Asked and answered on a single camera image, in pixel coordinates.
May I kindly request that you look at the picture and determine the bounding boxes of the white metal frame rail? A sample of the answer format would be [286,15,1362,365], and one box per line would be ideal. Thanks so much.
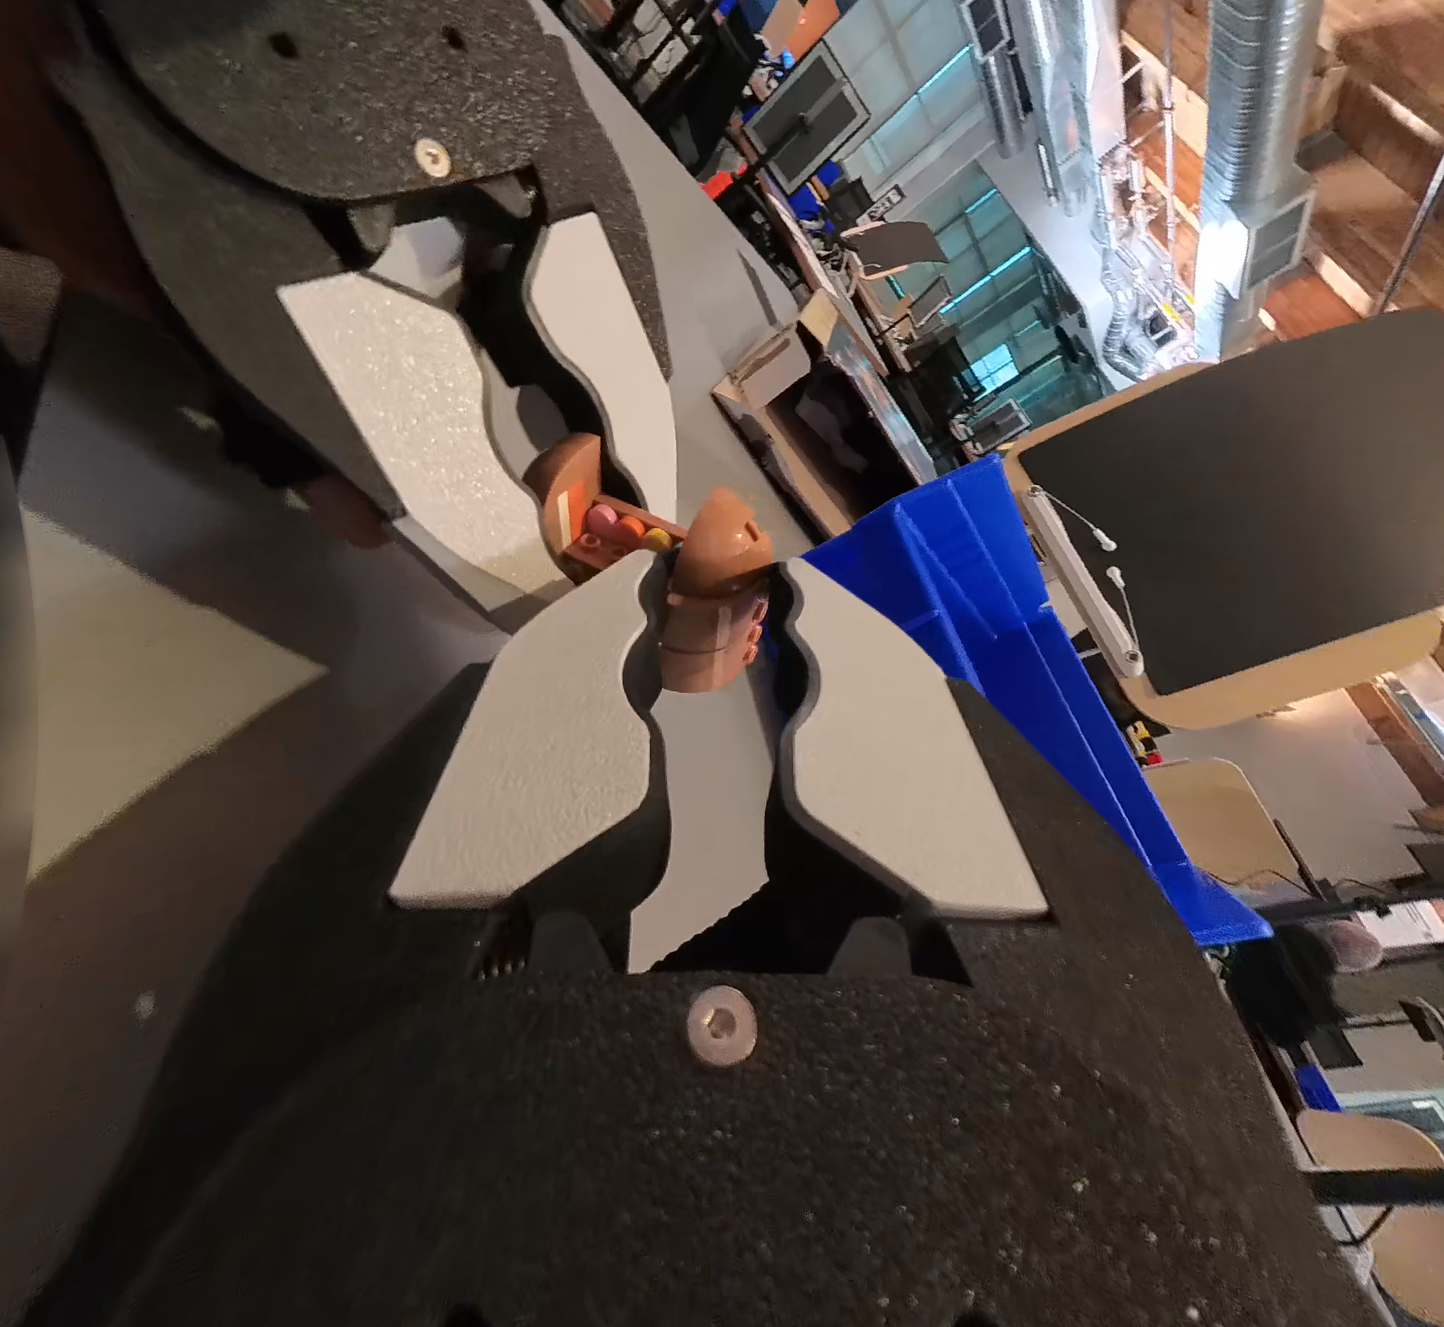
[1025,488,1146,680]

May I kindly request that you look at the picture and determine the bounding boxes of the black wood-edged divider panel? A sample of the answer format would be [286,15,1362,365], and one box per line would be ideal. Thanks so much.
[1005,308,1444,731]

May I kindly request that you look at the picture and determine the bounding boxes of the blue plastic bin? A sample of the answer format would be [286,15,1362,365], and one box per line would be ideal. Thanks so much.
[805,452,1276,948]

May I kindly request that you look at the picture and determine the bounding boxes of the silver ventilation duct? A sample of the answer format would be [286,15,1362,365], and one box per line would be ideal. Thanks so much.
[1193,0,1346,357]

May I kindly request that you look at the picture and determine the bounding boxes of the cardboard box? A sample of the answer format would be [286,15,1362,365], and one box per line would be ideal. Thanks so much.
[714,287,945,539]

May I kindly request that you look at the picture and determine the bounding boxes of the black framed grey screen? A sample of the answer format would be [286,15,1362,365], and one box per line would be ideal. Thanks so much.
[741,41,874,193]

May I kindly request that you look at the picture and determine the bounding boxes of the brown brick-built toy animal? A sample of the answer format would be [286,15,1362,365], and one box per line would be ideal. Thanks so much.
[523,434,773,694]

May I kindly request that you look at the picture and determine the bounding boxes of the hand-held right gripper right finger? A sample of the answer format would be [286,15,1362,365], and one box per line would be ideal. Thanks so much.
[779,559,1051,924]

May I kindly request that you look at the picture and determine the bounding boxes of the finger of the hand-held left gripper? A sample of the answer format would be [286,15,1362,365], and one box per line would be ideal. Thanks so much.
[278,272,577,632]
[526,211,680,527]

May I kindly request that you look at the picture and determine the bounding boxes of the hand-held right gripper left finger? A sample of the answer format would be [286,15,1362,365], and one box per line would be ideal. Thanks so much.
[390,556,670,909]

